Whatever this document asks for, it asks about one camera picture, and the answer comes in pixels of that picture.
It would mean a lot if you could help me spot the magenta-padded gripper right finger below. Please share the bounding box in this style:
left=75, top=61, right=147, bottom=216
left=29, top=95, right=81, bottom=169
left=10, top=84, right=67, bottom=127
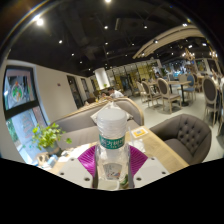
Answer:
left=128, top=144, right=170, bottom=189

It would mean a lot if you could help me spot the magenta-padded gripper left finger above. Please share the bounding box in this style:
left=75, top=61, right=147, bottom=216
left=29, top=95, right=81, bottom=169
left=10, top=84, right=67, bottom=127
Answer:
left=56, top=144, right=100, bottom=190

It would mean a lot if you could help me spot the clear plastic water bottle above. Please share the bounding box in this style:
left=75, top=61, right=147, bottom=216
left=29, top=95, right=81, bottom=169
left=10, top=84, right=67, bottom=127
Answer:
left=94, top=106, right=132, bottom=191

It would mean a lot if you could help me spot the yellow white table card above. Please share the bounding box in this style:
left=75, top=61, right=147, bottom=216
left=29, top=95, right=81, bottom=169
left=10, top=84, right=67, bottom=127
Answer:
left=130, top=127, right=150, bottom=140

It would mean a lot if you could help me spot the grey curved sofa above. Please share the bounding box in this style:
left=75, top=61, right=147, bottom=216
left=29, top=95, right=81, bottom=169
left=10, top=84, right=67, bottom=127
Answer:
left=49, top=97, right=145, bottom=152

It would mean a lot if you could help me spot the green potted plant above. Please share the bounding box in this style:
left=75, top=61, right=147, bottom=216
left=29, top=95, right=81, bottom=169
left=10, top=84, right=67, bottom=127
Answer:
left=31, top=122, right=73, bottom=156

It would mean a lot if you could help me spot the grey tufted armchair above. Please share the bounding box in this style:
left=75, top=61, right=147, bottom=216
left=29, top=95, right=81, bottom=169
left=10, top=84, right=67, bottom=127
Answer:
left=149, top=113, right=213, bottom=166

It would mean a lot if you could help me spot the window with tree decal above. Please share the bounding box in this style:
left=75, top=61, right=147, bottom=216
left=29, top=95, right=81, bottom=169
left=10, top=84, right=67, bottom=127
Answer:
left=4, top=106, right=48, bottom=158

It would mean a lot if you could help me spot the person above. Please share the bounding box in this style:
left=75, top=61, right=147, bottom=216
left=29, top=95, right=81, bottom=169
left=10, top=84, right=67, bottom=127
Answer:
left=98, top=92, right=110, bottom=102
left=108, top=87, right=125, bottom=100

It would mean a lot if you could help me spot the group of dining chairs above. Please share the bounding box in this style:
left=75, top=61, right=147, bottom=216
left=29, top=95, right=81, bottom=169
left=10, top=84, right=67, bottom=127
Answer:
left=135, top=72, right=224, bottom=129

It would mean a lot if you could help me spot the white round pillar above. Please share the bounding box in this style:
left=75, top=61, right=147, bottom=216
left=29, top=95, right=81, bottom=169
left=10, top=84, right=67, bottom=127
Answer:
left=94, top=67, right=111, bottom=91

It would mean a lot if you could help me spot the curved beige ceiling canopy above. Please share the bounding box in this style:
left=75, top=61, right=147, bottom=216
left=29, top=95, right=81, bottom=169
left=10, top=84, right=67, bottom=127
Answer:
left=141, top=23, right=206, bottom=60

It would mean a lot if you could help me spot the group of ceiling spotlights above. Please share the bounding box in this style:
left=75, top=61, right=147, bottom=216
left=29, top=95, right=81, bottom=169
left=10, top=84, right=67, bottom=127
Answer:
left=34, top=0, right=214, bottom=59

